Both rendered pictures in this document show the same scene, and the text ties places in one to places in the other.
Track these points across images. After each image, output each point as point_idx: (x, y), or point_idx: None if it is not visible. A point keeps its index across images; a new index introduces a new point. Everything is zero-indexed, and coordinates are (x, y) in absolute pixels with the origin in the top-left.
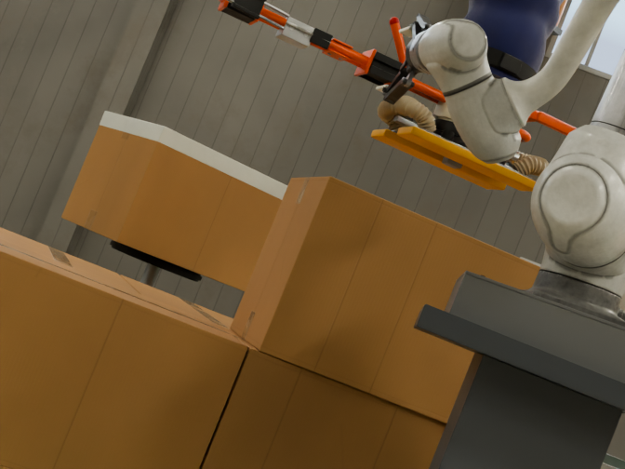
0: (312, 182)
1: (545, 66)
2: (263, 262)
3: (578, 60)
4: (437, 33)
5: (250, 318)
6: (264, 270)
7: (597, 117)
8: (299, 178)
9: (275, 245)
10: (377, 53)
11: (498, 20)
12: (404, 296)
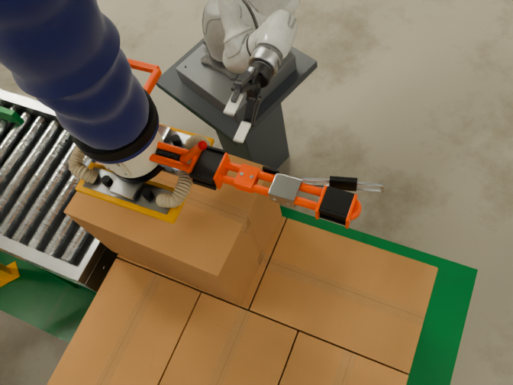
0: (253, 206)
1: (234, 5)
2: (242, 272)
3: None
4: (295, 31)
5: (259, 257)
6: (248, 262)
7: None
8: (233, 246)
9: (246, 253)
10: (226, 151)
11: (135, 77)
12: None
